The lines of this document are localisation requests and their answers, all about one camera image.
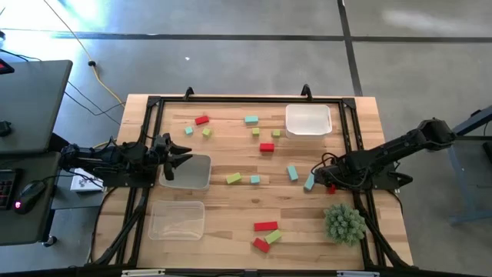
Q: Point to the small black desk object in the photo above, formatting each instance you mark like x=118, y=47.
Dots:
x=4, y=128

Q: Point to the green rectangular block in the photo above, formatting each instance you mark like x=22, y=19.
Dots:
x=273, y=236
x=233, y=178

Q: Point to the black device with red light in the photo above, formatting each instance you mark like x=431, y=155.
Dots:
x=4, y=68

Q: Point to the grey translucent plastic bin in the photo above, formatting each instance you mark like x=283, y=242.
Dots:
x=192, y=173

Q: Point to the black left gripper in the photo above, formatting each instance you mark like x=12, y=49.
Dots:
x=160, y=152

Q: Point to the white edge bracket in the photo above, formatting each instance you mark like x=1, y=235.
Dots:
x=142, y=272
x=357, y=274

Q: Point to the teal cube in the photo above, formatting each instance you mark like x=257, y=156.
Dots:
x=255, y=179
x=188, y=131

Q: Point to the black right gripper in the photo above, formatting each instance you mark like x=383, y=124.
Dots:
x=331, y=175

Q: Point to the teal rectangular block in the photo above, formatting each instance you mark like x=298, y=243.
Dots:
x=292, y=173
x=309, y=183
x=251, y=119

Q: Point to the grey side desk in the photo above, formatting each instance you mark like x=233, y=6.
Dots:
x=30, y=107

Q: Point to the black computer mouse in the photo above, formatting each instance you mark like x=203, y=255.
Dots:
x=28, y=197

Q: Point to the blue metal table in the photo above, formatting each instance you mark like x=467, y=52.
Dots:
x=466, y=184

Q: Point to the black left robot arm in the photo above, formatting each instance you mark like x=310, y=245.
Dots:
x=115, y=157

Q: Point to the red rectangular block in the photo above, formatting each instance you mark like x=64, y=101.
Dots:
x=261, y=245
x=331, y=189
x=266, y=147
x=265, y=226
x=201, y=120

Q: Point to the black aluminium table frame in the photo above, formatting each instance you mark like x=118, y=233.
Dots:
x=250, y=100

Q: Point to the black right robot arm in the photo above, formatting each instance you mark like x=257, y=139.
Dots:
x=384, y=154

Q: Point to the white printed box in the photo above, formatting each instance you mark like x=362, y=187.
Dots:
x=78, y=184

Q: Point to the green cube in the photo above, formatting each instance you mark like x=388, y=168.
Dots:
x=276, y=133
x=207, y=132
x=255, y=131

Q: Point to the clear plastic bin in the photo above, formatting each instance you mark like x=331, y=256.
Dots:
x=177, y=221

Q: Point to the black keyboard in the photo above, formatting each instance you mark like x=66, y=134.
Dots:
x=5, y=188

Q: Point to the green artificial plant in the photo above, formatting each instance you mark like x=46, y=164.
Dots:
x=344, y=225

